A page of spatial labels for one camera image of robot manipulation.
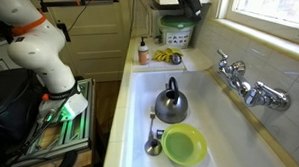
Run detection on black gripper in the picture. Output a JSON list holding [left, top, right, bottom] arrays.
[[173, 0, 204, 21]]

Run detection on chrome lever tap handle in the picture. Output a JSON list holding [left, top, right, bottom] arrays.
[[216, 49, 230, 61], [254, 80, 290, 100]]

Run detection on aluminium profile robot base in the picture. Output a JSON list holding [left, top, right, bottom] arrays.
[[10, 76, 98, 167]]

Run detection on white bin with green lid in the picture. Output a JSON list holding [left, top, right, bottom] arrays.
[[157, 14, 197, 50]]

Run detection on round metal sink strainer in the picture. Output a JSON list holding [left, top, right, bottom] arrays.
[[169, 52, 184, 66]]

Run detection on yellow rubber gloves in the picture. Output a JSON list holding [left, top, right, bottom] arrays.
[[151, 47, 185, 65]]

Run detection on orange soap pump bottle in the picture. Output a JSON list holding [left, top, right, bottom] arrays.
[[137, 36, 151, 67]]

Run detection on cream panelled door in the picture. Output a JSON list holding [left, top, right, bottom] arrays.
[[34, 0, 133, 84]]

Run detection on black clamp bar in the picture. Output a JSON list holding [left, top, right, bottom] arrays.
[[36, 0, 120, 15]]

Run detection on white ceramic sink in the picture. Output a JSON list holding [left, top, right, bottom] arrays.
[[120, 67, 299, 167]]

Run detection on yellow-green plastic bowl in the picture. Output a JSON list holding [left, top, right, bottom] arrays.
[[160, 122, 209, 167]]

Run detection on metal ladle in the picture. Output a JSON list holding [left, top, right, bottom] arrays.
[[143, 107, 165, 158]]

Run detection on large black bin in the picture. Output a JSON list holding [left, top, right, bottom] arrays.
[[0, 67, 48, 149]]

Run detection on white window frame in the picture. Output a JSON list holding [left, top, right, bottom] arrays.
[[216, 0, 299, 40]]

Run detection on chrome wall faucet body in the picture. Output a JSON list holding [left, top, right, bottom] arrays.
[[216, 59, 293, 112]]

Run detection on steel kettle with black handle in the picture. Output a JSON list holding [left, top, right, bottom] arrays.
[[153, 76, 191, 125]]

